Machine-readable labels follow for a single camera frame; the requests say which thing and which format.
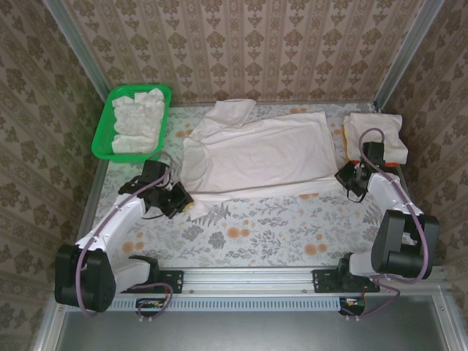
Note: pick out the white t-shirt with red print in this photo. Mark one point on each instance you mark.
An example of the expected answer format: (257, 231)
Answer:
(256, 157)

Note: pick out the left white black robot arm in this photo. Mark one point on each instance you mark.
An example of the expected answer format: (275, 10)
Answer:
(117, 223)

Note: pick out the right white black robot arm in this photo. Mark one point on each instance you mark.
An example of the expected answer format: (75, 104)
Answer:
(387, 190)

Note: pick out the crumpled white t-shirts pile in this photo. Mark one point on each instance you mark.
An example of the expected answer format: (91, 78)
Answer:
(137, 124)

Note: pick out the folded bright orange t-shirt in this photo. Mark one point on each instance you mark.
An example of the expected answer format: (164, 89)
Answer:
(389, 164)

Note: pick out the folded white t-shirt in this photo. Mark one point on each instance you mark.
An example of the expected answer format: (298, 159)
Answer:
(393, 131)

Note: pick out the green plastic basket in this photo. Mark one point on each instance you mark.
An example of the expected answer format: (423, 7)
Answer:
(102, 136)

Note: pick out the floral table cover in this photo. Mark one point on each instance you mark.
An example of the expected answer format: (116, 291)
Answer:
(256, 237)

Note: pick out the black connector board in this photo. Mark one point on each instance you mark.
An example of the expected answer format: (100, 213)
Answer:
(352, 305)
(150, 305)

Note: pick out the grey metal panel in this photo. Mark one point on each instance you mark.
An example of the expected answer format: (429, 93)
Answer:
(248, 331)

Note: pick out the aluminium table side rail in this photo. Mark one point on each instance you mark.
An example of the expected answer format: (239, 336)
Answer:
(406, 190)
(96, 179)

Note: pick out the left black mount plate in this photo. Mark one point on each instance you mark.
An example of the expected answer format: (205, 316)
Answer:
(175, 281)

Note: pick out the black mount plate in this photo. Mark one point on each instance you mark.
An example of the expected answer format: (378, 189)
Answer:
(323, 281)
(175, 281)

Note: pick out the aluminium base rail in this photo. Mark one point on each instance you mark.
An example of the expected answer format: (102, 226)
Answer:
(248, 279)

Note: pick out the aluminium frame post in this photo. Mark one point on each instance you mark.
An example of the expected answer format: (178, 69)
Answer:
(73, 36)
(413, 40)

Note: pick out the right black mount plate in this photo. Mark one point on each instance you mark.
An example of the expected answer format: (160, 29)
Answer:
(323, 281)

